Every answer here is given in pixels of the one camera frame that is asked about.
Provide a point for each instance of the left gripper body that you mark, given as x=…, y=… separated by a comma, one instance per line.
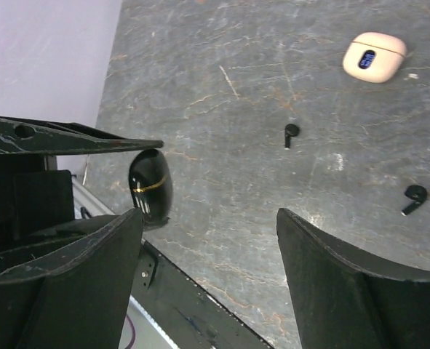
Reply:
x=32, y=197

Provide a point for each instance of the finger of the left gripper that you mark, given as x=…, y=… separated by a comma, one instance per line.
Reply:
x=28, y=136

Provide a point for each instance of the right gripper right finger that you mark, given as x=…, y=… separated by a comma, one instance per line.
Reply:
x=345, y=297

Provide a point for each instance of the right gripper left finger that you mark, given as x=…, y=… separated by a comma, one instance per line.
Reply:
x=70, y=286

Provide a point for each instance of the black earbud charging case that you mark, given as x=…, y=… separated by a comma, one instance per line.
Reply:
x=151, y=188

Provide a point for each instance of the beige earbud charging case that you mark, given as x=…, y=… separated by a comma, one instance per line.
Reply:
x=374, y=57

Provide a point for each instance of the black earbud right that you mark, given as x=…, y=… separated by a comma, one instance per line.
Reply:
x=418, y=195

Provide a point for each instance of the black earbud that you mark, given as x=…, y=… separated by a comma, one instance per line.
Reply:
x=290, y=131
x=418, y=195

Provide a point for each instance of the black earbud left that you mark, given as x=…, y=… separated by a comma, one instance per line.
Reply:
x=290, y=131

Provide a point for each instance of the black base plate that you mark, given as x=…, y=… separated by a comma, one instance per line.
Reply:
x=182, y=311

